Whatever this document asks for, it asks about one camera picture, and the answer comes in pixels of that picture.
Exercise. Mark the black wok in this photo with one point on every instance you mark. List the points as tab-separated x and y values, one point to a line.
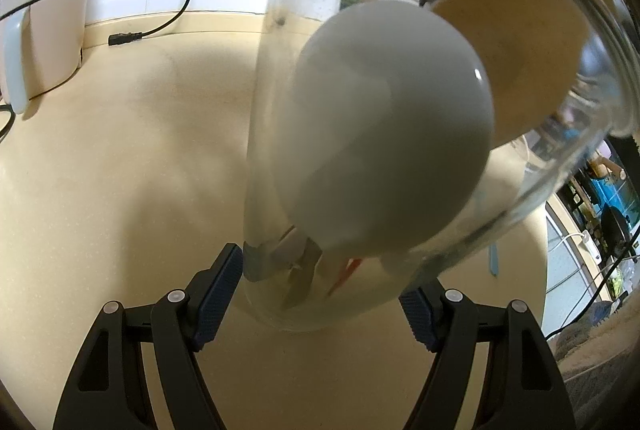
616	230

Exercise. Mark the white power strip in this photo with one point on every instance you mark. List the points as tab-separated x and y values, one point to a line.
592	247

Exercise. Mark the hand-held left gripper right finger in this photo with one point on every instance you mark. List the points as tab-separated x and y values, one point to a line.
417	315

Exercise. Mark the clear glass jar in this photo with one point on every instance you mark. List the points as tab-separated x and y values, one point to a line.
265	60

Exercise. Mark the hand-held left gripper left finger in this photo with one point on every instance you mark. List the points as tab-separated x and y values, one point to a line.
220	295

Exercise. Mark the white electric pot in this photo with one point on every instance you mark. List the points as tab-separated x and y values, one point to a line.
45	25

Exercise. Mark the wooden spoon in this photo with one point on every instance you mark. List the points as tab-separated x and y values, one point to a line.
530	60

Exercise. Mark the light blue stick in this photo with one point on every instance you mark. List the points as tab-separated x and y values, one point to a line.
494	260

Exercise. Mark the grey fuzzy rug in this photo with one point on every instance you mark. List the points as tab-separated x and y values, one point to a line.
595	345

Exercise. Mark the large white spoon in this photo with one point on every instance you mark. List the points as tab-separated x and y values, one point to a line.
380	120

